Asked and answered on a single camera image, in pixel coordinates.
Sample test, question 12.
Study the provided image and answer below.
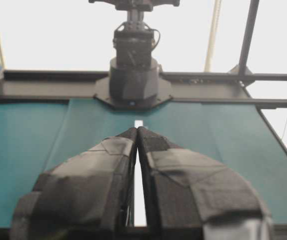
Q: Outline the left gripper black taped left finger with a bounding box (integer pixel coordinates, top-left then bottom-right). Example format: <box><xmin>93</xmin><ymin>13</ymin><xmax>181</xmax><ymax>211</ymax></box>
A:
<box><xmin>9</xmin><ymin>128</ymin><xmax>137</xmax><ymax>240</ymax></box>

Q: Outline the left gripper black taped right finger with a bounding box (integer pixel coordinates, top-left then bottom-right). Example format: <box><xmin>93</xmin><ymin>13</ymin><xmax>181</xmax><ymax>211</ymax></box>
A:
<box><xmin>136</xmin><ymin>127</ymin><xmax>275</xmax><ymax>240</ymax></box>

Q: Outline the white wooden board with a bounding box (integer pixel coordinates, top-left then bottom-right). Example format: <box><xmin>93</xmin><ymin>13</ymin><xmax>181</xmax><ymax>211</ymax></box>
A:
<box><xmin>132</xmin><ymin>119</ymin><xmax>150</xmax><ymax>228</ymax></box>

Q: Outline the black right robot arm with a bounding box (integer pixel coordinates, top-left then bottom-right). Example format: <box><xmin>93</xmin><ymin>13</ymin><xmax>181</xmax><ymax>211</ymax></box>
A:
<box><xmin>86</xmin><ymin>0</ymin><xmax>274</xmax><ymax>240</ymax></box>

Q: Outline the teal table cloth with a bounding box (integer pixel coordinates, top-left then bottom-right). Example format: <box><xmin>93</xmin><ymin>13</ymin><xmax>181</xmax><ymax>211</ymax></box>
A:
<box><xmin>0</xmin><ymin>7</ymin><xmax>287</xmax><ymax>230</ymax></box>

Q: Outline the black metal table frame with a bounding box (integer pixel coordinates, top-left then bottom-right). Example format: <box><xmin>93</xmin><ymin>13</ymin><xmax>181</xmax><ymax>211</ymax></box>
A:
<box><xmin>0</xmin><ymin>0</ymin><xmax>287</xmax><ymax>240</ymax></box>

